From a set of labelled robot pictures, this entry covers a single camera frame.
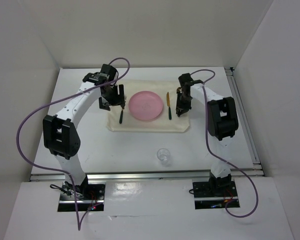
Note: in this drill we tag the aluminium rail right side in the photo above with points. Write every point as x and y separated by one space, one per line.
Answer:
257 166

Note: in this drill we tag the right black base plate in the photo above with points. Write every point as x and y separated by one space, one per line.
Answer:
207 198

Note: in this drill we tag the gold knife green handle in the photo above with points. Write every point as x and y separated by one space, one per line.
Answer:
169 106

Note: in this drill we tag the gold fork green handle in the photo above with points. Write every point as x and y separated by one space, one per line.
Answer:
121 114

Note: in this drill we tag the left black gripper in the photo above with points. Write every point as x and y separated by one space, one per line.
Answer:
118 99

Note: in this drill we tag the pink plate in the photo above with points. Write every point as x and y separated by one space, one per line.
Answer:
145 105

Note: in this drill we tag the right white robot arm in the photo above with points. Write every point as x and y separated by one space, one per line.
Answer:
221 121

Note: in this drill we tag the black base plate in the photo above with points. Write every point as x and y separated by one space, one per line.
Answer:
207 198
92 200

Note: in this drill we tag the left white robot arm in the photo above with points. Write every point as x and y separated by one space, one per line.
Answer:
60 134

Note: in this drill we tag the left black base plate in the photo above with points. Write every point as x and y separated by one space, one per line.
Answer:
92 200

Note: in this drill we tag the aluminium rail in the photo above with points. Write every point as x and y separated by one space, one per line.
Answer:
127 176
257 166

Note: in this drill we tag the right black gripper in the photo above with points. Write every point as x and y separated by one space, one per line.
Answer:
184 108

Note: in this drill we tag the aluminium rail front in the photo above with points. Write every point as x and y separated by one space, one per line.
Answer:
127 176

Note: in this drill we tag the clear glass cup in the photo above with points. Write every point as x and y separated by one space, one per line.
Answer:
164 156

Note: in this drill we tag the cream cloth placemat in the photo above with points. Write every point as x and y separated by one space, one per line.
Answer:
161 124

